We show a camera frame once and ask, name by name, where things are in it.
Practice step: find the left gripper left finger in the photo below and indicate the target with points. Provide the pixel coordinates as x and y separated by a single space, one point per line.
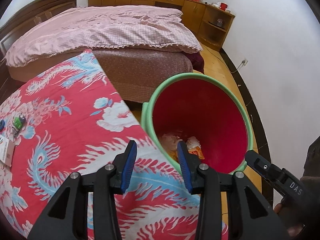
65 215

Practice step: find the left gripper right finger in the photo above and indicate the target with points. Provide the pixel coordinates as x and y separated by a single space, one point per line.
250 216

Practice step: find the clear snack bag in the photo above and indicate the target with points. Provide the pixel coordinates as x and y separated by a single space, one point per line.
196 151

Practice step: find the white teal medicine box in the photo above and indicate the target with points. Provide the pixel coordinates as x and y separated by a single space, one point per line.
6 150

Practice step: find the cream paper ball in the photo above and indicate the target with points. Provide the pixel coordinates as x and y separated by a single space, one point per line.
192 142

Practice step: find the green purple keychain toy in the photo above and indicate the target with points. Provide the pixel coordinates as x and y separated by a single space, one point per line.
17 124

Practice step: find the person's right hand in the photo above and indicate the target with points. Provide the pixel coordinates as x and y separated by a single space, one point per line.
295 230

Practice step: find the red floral tablecloth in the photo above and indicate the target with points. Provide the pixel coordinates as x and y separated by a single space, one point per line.
76 121

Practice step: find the blue fidget spinner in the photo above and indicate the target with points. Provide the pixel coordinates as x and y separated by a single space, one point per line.
2 124

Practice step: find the red bin green rim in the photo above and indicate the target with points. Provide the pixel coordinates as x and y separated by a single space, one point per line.
197 105

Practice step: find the pink checked bedspread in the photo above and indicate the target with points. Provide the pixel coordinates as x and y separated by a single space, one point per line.
125 26

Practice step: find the wooden corner shelf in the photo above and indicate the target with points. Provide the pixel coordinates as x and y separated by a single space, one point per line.
214 27

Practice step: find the red cup on shelf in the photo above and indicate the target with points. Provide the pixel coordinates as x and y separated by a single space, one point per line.
223 6

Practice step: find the long wooden cabinet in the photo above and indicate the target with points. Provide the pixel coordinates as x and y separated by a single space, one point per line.
192 11

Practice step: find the wooden bed frame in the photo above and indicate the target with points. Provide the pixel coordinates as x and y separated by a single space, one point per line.
134 72

